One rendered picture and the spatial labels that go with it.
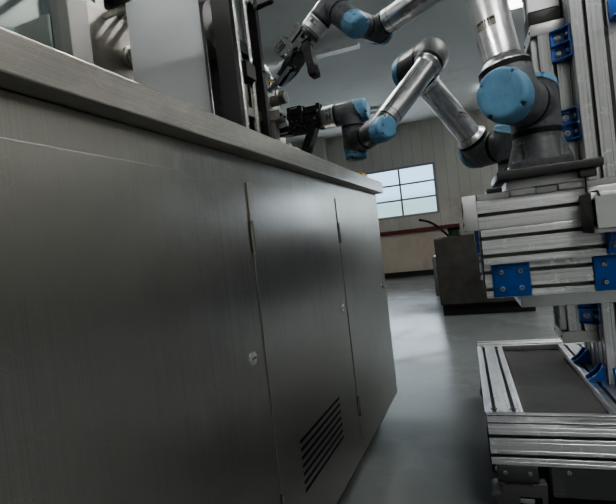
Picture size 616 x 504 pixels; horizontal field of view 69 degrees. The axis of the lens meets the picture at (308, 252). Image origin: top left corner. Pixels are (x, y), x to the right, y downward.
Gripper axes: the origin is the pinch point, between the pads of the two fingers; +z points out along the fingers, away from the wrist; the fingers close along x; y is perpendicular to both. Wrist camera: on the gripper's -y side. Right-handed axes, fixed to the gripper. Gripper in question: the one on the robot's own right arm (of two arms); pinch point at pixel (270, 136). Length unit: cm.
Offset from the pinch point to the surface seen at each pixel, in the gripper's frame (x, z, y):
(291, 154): 60, -32, -21
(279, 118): 12.0, -9.4, 1.7
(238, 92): 49, -16, -2
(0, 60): 118, -32, -22
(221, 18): 49, -14, 16
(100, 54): 43, 30, 21
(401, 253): -617, 71, -69
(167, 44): 41.3, 8.3, 19.1
